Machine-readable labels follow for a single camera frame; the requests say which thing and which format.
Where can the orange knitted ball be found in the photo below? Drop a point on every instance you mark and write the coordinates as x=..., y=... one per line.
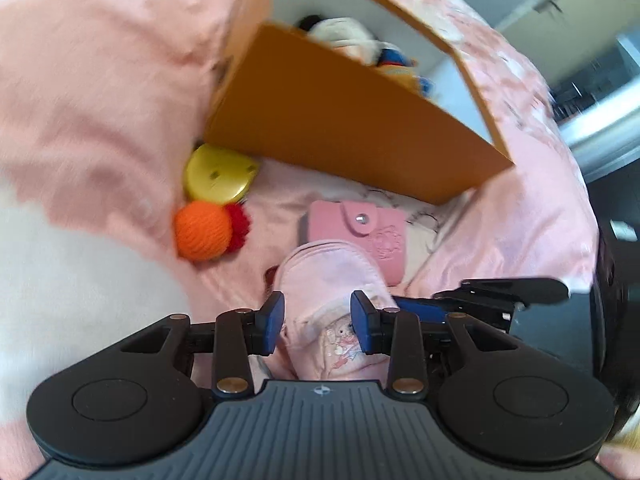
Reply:
x=202, y=230

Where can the yellow plastic object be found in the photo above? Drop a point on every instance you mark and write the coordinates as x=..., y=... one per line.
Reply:
x=217, y=172

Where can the orange cardboard box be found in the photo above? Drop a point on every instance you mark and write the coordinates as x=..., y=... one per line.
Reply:
x=350, y=125

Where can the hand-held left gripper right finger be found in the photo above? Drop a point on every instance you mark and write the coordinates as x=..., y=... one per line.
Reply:
x=362, y=320

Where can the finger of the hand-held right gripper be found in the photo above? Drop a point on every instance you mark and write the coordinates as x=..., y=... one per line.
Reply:
x=425, y=309
x=520, y=290

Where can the pink fabric pouch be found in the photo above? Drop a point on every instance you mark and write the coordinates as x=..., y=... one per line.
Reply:
x=325, y=290

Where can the yellow blue plush toy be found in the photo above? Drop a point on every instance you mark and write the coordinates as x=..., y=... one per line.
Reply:
x=400, y=67

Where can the white plush toy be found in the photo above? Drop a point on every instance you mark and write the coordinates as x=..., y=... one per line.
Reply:
x=335, y=30

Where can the pink snap card wallet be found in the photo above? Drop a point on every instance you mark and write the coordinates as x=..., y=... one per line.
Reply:
x=380, y=232

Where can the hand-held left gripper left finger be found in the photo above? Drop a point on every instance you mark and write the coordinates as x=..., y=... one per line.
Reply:
x=272, y=320

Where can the pink blanket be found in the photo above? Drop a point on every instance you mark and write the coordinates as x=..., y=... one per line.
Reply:
x=90, y=85

